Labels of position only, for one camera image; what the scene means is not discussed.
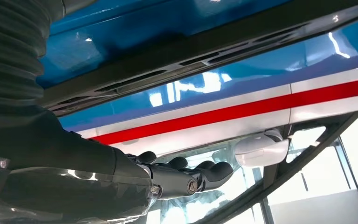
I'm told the white car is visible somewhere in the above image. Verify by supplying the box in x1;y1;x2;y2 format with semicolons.
75;66;358;224

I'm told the white car door handle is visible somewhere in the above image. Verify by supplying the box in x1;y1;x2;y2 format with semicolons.
234;128;291;168

